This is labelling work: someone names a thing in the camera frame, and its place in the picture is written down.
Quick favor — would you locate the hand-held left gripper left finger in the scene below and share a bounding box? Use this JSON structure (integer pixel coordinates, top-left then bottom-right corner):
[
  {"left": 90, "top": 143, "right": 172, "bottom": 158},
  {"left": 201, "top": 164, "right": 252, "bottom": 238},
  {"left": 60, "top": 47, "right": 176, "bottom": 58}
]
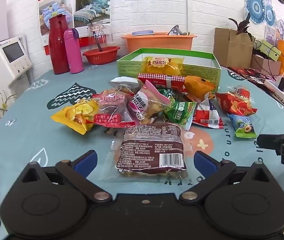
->
[{"left": 14, "top": 150, "right": 113, "bottom": 204}]

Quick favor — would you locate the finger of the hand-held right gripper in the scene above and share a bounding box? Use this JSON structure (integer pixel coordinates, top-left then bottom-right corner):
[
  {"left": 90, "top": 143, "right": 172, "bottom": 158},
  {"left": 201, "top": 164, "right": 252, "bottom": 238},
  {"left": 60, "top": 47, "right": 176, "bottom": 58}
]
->
[{"left": 257, "top": 134, "right": 284, "bottom": 153}]

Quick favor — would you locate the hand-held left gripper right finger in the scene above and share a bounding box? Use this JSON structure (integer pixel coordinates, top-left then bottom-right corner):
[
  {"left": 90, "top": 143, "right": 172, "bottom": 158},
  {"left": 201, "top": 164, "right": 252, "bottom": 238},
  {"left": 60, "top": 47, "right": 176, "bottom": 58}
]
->
[{"left": 179, "top": 151, "right": 279, "bottom": 204}]

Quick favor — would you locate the blue green snack packet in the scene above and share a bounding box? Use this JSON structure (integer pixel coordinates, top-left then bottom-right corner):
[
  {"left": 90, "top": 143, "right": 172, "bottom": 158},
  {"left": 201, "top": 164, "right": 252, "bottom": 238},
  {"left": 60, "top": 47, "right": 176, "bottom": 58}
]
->
[{"left": 227, "top": 114, "right": 257, "bottom": 139}]

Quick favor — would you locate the yellow dried fruit packet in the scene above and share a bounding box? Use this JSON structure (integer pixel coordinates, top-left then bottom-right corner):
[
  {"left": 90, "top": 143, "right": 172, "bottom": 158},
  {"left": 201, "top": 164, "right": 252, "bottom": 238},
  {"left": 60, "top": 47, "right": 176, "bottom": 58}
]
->
[{"left": 51, "top": 99, "right": 100, "bottom": 135}]

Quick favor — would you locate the red chips packet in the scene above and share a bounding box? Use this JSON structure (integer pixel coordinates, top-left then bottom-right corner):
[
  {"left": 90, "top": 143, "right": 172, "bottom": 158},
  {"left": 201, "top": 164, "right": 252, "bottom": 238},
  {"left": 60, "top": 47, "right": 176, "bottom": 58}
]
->
[{"left": 216, "top": 89, "right": 258, "bottom": 117}]

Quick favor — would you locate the brown bread packet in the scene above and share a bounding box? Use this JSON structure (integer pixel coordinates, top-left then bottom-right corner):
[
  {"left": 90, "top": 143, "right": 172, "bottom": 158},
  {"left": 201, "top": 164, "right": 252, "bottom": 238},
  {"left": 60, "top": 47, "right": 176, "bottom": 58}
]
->
[{"left": 99, "top": 121, "right": 189, "bottom": 180}]

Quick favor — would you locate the red clear dates packet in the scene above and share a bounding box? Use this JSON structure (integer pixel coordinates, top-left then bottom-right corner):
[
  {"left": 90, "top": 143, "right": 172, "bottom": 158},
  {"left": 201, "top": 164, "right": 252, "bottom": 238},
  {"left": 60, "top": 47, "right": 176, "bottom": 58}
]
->
[{"left": 93, "top": 90, "right": 136, "bottom": 129}]

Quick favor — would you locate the orange snack packet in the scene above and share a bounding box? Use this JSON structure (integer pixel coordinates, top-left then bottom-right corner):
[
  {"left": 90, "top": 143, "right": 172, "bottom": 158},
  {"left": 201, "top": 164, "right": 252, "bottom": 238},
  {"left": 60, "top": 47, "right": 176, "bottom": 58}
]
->
[{"left": 184, "top": 75, "right": 217, "bottom": 101}]

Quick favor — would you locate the dark green snack packet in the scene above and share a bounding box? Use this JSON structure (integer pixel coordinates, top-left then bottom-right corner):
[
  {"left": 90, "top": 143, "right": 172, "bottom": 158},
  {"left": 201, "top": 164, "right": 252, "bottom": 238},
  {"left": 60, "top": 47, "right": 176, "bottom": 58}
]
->
[{"left": 156, "top": 87, "right": 177, "bottom": 101}]

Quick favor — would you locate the pink clear snack packet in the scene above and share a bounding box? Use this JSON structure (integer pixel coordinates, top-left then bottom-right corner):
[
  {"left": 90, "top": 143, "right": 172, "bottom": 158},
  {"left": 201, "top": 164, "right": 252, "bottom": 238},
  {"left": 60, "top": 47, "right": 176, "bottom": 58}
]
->
[{"left": 129, "top": 80, "right": 172, "bottom": 125}]

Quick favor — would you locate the silver snack packet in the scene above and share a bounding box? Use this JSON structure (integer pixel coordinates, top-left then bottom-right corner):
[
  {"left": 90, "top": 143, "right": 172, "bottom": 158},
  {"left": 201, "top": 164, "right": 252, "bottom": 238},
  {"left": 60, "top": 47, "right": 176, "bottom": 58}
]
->
[{"left": 110, "top": 77, "right": 139, "bottom": 91}]

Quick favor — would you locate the green cardboard box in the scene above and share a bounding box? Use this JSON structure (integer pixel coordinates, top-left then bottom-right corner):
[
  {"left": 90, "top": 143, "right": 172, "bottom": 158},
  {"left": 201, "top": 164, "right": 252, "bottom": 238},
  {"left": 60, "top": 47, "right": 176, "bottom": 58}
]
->
[{"left": 116, "top": 48, "right": 222, "bottom": 87}]

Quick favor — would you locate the red white checked snack packet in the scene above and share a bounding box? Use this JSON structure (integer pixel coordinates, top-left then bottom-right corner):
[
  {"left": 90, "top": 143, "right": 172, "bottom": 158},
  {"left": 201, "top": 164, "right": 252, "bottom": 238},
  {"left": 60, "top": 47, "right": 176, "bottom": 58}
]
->
[{"left": 137, "top": 73, "right": 186, "bottom": 91}]

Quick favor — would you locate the yellow bread packet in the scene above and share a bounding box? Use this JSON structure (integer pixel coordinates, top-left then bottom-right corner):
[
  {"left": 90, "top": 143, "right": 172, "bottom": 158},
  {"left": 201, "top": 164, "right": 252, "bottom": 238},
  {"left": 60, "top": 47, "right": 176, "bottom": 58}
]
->
[{"left": 142, "top": 56, "right": 184, "bottom": 77}]

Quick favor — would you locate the white power strip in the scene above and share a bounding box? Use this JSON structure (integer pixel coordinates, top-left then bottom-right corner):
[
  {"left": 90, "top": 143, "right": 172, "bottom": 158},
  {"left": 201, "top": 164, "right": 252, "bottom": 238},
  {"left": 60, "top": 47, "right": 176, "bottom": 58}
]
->
[{"left": 264, "top": 79, "right": 284, "bottom": 103}]

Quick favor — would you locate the teal printed tablecloth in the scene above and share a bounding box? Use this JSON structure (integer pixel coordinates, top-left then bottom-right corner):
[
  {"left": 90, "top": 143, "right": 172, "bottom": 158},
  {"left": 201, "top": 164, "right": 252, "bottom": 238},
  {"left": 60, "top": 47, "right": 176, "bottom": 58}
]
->
[{"left": 0, "top": 61, "right": 284, "bottom": 240}]

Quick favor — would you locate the small cardboard box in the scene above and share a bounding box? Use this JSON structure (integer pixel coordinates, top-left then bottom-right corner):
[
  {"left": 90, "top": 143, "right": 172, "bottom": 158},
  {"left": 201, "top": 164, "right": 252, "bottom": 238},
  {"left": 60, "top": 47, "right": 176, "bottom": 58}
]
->
[{"left": 250, "top": 54, "right": 282, "bottom": 76}]

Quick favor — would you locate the red paper packet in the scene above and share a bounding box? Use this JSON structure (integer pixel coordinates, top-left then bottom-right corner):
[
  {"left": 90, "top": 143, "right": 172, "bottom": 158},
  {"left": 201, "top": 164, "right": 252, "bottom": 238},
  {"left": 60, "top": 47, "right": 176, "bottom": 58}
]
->
[{"left": 232, "top": 67, "right": 255, "bottom": 77}]

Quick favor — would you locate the yellow green small box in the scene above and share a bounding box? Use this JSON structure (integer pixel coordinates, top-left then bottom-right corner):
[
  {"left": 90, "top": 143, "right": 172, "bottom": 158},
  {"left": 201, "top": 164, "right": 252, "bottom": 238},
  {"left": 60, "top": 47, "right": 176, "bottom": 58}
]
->
[{"left": 259, "top": 39, "right": 282, "bottom": 61}]

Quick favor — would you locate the large cardboard box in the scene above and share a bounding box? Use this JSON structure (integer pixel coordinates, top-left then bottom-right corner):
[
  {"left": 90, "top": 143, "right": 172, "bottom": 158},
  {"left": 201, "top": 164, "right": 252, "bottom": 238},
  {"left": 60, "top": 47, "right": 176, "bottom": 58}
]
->
[{"left": 213, "top": 27, "right": 254, "bottom": 68}]

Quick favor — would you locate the red plastic basin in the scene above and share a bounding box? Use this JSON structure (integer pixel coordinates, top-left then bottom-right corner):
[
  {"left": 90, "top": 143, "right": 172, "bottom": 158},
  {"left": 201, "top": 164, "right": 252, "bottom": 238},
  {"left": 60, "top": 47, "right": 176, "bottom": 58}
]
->
[{"left": 83, "top": 46, "right": 121, "bottom": 65}]

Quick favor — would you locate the pink thermos bottle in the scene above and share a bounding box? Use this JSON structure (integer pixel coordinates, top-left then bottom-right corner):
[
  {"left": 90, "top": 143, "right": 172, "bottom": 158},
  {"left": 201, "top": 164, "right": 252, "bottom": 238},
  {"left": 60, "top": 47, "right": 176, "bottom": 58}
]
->
[{"left": 64, "top": 28, "right": 84, "bottom": 74}]

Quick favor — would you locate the dark purple plant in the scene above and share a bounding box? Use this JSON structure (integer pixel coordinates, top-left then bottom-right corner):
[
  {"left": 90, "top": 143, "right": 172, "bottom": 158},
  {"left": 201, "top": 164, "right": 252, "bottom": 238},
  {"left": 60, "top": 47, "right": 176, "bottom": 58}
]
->
[{"left": 228, "top": 12, "right": 254, "bottom": 42}]

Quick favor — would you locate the small blue round paper fan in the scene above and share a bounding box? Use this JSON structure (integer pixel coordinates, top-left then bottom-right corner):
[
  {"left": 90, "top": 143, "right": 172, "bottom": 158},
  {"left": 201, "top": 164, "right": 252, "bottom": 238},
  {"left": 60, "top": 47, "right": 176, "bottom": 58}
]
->
[{"left": 264, "top": 4, "right": 276, "bottom": 27}]

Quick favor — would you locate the red thermos jug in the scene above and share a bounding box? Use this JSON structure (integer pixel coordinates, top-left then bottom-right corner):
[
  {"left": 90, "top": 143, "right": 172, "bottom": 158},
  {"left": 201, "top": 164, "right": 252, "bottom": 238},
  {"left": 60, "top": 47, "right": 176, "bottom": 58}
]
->
[{"left": 48, "top": 16, "right": 70, "bottom": 75}]

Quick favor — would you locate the large blue round paper fan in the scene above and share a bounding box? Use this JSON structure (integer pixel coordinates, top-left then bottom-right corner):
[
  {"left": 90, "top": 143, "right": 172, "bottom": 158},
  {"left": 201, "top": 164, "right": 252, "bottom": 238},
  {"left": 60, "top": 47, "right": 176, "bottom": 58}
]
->
[{"left": 244, "top": 0, "right": 266, "bottom": 25}]

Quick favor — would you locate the white device with screen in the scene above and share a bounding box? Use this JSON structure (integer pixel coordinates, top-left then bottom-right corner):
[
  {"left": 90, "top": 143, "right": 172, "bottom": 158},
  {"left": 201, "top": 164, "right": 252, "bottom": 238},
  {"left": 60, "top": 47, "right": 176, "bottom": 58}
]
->
[{"left": 0, "top": 37, "right": 34, "bottom": 101}]

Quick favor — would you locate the orange plastic tub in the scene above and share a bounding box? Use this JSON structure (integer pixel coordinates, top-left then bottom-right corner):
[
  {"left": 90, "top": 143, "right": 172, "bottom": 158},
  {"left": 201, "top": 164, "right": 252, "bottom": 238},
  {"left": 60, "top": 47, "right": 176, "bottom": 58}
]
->
[{"left": 121, "top": 33, "right": 198, "bottom": 54}]

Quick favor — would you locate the metal bowl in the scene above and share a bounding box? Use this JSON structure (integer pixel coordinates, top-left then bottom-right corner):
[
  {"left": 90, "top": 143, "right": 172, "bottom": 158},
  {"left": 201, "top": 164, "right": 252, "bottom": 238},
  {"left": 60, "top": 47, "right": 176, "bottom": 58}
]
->
[{"left": 168, "top": 25, "right": 183, "bottom": 36}]

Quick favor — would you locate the stack of blue plates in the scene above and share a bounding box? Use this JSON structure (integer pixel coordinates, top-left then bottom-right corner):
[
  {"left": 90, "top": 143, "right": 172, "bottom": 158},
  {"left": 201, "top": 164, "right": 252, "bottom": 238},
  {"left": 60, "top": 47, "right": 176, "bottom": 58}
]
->
[{"left": 131, "top": 30, "right": 155, "bottom": 36}]

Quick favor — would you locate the bedding wall poster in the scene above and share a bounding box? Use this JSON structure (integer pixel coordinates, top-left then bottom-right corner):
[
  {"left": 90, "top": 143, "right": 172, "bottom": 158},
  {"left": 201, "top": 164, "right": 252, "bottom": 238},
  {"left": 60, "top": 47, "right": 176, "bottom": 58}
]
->
[{"left": 38, "top": 0, "right": 111, "bottom": 48}]

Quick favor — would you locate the white wall pipe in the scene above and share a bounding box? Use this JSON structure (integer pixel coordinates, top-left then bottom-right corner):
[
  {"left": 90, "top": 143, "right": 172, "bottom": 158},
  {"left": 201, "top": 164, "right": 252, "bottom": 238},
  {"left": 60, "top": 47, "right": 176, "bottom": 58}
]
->
[{"left": 184, "top": 0, "right": 189, "bottom": 34}]

